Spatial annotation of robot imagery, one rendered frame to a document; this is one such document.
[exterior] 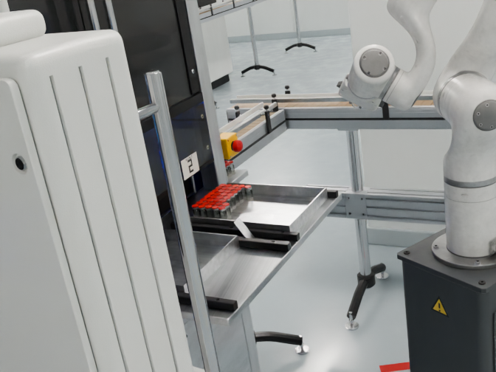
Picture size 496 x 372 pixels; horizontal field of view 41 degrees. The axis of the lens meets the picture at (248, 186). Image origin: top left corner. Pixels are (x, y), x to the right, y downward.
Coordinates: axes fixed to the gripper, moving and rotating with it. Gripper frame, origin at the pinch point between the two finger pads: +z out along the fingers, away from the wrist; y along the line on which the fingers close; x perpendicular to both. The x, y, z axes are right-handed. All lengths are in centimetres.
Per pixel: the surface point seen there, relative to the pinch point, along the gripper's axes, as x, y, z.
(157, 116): -33, -23, -74
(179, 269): -58, -21, 1
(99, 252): -53, -20, -82
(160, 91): -30, -24, -75
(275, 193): -27.7, -10.1, 37.3
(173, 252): -56, -26, 11
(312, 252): -37, 13, 194
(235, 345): -79, 0, 66
